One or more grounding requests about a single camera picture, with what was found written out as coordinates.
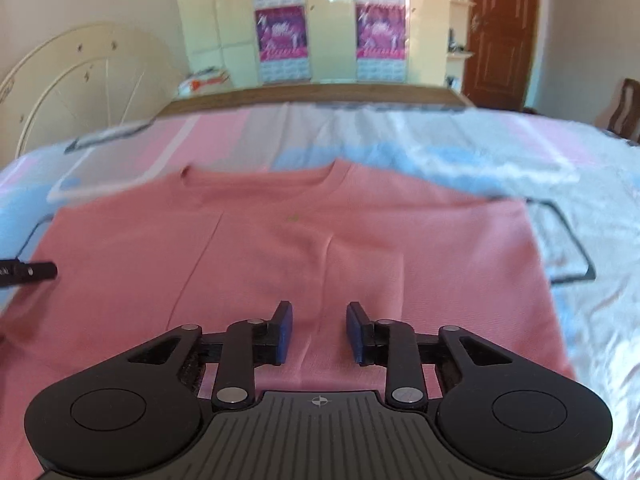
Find pink knit sweater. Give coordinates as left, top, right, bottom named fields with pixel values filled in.
left=1, top=160, right=572, bottom=479

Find cream round headboard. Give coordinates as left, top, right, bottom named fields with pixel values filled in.
left=1, top=23, right=186, bottom=167

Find patterned bed sheet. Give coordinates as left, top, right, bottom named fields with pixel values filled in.
left=1, top=104, right=639, bottom=479

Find stack of books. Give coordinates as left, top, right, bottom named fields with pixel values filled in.
left=177, top=67, right=233, bottom=99

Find cream wardrobe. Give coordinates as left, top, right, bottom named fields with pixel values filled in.
left=177, top=0, right=450, bottom=88

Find brown wooden chair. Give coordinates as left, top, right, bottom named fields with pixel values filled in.
left=608, top=78, right=640, bottom=141

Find right purple calendar poster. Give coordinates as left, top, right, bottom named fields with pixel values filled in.
left=355, top=0, right=408, bottom=82

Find purple calendar poster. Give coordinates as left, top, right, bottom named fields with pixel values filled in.
left=253, top=0, right=310, bottom=84
left=355, top=0, right=408, bottom=82

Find left purple calendar poster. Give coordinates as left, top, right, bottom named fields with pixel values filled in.
left=253, top=0, right=310, bottom=84

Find brown wooden door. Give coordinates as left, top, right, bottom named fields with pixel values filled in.
left=463, top=0, right=539, bottom=112

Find wooden bed frame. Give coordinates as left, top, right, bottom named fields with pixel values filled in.
left=157, top=82, right=475, bottom=117

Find wall corner shelves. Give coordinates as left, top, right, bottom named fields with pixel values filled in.
left=445, top=0, right=475, bottom=93

